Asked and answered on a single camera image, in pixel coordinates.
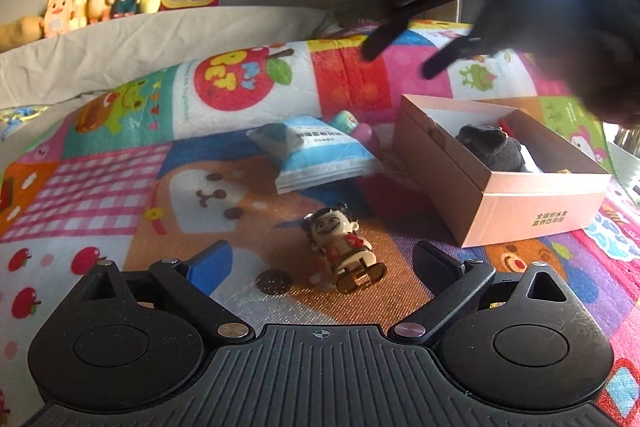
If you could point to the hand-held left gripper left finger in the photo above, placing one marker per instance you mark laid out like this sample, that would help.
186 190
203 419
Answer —
212 264

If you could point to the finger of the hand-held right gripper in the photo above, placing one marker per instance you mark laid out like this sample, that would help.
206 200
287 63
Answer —
450 59
382 39

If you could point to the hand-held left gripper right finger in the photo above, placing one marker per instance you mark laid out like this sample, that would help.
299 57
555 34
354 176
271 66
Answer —
432 264

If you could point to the pink teal bottle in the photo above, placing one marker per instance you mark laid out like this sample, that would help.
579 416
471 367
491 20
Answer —
345 119

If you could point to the dark grey plush toy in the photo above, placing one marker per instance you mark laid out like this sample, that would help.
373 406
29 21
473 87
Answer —
487 144

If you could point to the red cartoon figurine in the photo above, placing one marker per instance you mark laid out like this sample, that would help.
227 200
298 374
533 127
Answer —
335 242

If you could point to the pink cardboard box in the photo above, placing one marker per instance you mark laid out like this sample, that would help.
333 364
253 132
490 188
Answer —
525 207

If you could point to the blue and white tissue packet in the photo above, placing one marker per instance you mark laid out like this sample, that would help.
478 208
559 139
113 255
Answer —
320 152

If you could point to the colourful printed play mat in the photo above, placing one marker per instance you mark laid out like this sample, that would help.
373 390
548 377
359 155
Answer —
100 187

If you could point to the yellow duck plush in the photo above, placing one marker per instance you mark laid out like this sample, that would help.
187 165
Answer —
62 12

